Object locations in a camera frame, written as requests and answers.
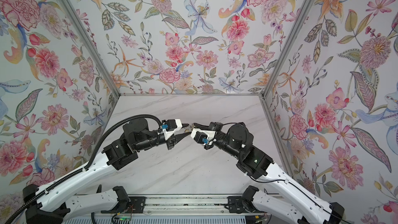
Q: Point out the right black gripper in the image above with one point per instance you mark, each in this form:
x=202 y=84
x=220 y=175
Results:
x=217 y=129

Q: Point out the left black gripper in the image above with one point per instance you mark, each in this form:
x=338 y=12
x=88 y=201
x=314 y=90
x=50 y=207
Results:
x=176 y=139

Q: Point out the steel key holder plate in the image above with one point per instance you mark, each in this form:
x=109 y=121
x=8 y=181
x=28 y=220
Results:
x=189 y=128

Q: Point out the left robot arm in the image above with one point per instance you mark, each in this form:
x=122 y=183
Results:
x=56 y=202

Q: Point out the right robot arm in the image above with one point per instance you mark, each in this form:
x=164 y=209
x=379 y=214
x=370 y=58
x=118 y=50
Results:
x=298 y=206

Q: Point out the right corner aluminium profile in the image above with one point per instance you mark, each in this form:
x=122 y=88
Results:
x=291 y=37

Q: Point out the corner aluminium profile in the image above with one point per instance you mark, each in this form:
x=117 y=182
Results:
x=291 y=37
x=87 y=42

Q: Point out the left corner aluminium profile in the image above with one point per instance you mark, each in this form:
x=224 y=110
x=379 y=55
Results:
x=87 y=42

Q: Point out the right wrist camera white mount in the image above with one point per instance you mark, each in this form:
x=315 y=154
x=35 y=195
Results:
x=203 y=137

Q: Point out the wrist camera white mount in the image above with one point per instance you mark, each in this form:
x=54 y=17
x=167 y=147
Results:
x=169 y=127
x=203 y=137

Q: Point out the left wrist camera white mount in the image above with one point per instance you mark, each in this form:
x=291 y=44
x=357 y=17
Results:
x=169 y=127

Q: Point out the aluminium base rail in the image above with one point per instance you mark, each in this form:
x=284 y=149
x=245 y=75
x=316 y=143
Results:
x=152 y=205

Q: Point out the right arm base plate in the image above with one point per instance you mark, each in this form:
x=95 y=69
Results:
x=240 y=205

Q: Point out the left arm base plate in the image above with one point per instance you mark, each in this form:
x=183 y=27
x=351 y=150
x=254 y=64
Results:
x=135 y=205

